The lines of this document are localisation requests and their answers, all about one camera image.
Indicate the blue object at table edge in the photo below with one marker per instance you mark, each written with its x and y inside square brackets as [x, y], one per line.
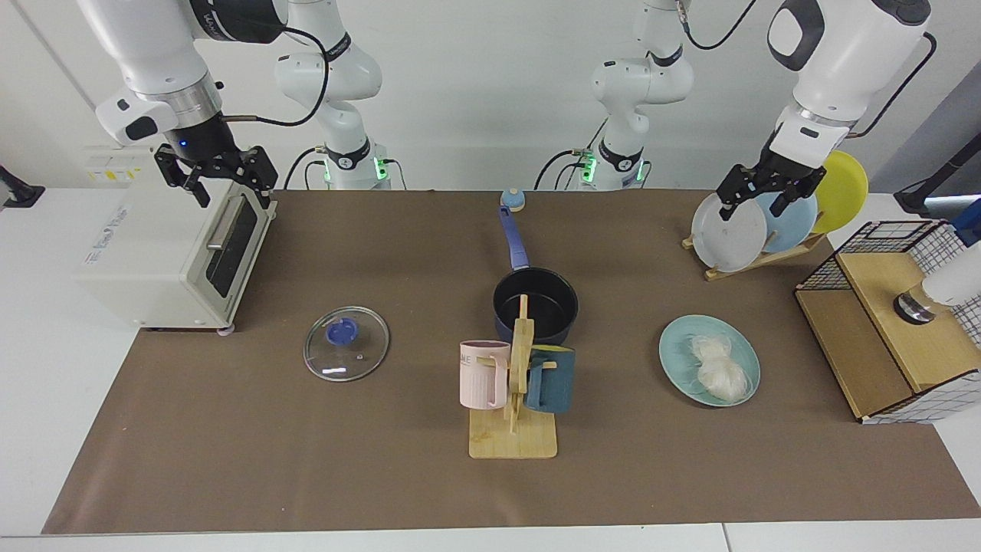
[969, 222]

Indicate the white vermicelli bundle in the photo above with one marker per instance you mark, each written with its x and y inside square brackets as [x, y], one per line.
[720, 372]

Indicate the yellow plate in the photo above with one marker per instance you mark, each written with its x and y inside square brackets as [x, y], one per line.
[843, 192]

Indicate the brown table cloth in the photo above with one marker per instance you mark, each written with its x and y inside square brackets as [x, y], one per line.
[230, 460]

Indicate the black clamp mount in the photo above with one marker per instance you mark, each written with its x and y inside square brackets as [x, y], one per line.
[19, 193]

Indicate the pale toaster oven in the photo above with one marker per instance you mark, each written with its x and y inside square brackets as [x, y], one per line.
[146, 261]

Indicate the glass lid with blue knob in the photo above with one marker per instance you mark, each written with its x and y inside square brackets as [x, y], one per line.
[360, 356]

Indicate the teal plate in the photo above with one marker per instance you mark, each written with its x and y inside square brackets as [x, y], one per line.
[678, 360]

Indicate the light blue plate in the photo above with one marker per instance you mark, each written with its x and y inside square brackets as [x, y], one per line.
[793, 226]

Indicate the small blue round thing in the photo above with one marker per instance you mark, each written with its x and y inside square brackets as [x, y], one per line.
[513, 200]

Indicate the white cylinder with silver end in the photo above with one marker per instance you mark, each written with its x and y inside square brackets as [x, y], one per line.
[954, 284]

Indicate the dark blue cup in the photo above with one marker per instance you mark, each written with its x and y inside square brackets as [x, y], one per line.
[556, 383]

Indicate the grey plate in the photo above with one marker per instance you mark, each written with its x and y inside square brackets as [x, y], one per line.
[728, 241]

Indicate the wooden cup stand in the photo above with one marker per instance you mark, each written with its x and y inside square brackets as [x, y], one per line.
[512, 441]

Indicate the wooden plate rack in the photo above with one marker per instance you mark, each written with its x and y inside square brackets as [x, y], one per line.
[766, 261]

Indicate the pink ribbed cup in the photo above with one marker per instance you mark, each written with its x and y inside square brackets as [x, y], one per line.
[479, 379]

